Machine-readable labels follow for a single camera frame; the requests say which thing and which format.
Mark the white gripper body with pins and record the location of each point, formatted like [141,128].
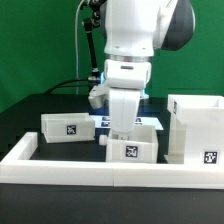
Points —
[123,108]

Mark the white drawer box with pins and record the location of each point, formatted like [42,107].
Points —
[141,147]
[67,127]

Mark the white drawer cabinet frame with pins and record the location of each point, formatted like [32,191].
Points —
[196,134]

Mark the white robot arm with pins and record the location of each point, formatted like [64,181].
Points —
[134,30]

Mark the paper sheet with markers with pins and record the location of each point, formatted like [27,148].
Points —
[104,121]

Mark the white U-shaped fence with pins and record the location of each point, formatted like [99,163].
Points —
[18,167]

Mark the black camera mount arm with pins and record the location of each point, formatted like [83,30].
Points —
[89,25]

